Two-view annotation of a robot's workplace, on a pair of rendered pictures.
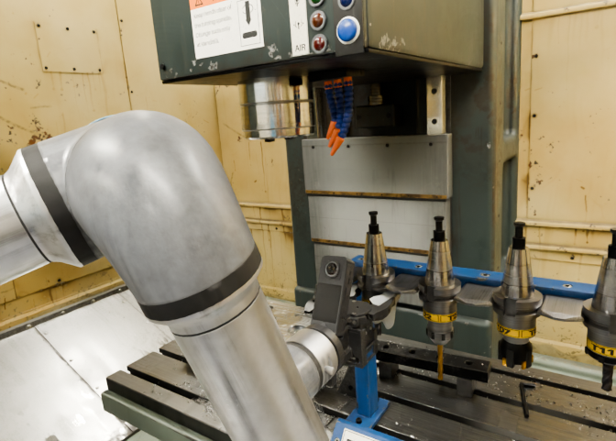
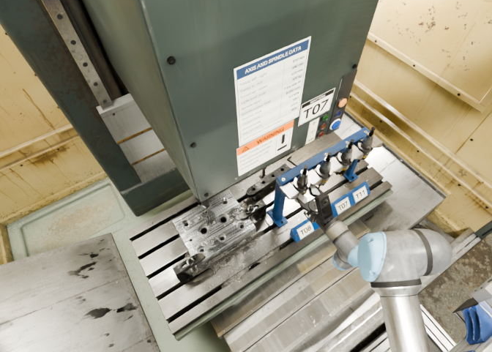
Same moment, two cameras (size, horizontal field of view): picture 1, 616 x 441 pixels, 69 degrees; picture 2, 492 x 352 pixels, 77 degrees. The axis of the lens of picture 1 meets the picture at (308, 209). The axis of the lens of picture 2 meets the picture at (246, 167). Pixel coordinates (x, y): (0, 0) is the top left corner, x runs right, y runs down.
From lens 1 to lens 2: 1.13 m
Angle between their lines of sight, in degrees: 66
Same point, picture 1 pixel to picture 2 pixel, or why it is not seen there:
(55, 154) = (417, 274)
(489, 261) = not seen: hidden behind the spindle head
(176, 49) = (220, 180)
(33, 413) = not seen: outside the picture
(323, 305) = (326, 214)
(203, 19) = (248, 155)
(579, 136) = not seen: hidden behind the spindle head
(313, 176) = (120, 131)
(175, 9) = (221, 161)
